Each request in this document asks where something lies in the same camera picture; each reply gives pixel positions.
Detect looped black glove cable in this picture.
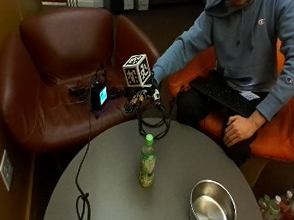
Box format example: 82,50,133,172
135,82,187,142

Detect white marker cube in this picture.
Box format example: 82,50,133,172
120,51,154,89

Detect white box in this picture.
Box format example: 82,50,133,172
133,0,151,12

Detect orange armchair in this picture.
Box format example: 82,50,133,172
163,27,294,163

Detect small black screen device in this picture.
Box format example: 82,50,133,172
89,82,111,113

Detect white wall outlet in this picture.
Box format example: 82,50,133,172
0,148,16,192

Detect group of drink bottles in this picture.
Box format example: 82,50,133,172
256,180,294,220

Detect black keyboard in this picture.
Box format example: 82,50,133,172
187,72,271,120

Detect brown leather armchair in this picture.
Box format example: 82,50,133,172
0,1,164,160

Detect the person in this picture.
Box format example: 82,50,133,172
146,0,294,171

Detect green drink bottle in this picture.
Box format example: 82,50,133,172
137,133,159,190

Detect steel bowl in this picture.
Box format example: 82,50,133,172
188,178,240,220

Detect white card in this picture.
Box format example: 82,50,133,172
239,90,261,102

